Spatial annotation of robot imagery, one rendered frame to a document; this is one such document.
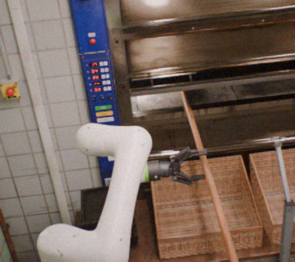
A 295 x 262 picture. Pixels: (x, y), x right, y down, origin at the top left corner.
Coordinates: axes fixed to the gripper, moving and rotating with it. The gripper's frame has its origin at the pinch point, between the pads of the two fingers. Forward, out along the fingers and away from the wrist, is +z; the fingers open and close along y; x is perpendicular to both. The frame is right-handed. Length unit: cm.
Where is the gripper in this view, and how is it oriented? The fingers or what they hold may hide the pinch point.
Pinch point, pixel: (204, 164)
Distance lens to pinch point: 210.4
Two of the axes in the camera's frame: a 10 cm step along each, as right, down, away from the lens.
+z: 9.9, -1.1, 0.2
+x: 0.8, 5.0, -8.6
